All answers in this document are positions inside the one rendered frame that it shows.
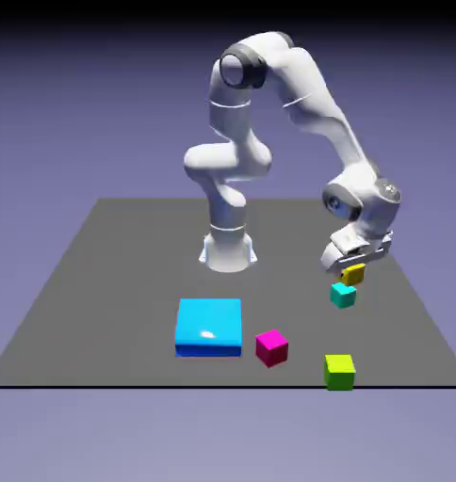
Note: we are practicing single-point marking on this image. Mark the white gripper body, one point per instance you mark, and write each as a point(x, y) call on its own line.
point(335, 257)

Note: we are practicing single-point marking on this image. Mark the small yellow cube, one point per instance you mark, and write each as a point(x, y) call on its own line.
point(354, 274)

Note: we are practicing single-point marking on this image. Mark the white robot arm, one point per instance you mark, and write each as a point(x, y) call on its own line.
point(228, 124)

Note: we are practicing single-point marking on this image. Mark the small teal cube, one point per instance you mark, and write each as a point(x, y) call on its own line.
point(342, 296)

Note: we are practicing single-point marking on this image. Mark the small magenta cube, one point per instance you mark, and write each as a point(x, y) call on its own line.
point(271, 347)

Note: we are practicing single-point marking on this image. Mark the small lime green cube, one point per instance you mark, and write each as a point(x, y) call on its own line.
point(339, 371)

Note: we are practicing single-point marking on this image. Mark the large blue box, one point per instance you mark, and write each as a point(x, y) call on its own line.
point(208, 326)

